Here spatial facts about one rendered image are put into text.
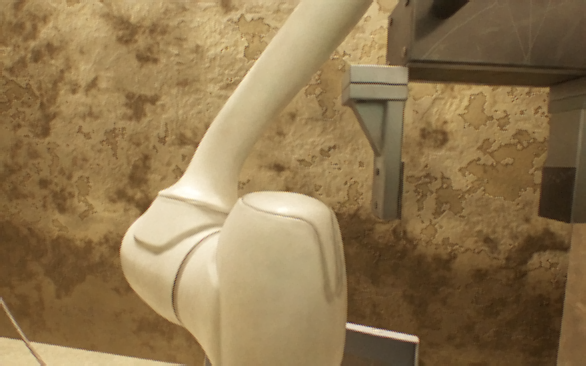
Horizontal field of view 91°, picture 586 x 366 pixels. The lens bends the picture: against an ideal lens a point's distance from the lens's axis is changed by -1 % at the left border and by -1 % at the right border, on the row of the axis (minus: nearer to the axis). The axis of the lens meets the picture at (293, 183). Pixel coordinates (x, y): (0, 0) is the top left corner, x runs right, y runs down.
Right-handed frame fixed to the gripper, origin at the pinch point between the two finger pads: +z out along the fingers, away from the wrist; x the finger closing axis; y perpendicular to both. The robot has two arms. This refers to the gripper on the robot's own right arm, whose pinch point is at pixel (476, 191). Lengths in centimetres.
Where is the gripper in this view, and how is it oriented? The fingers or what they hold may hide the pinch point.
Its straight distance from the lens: 25.4
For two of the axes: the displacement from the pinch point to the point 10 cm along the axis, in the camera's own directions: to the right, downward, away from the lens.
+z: -0.3, 10.0, 0.9
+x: 10.0, 0.3, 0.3
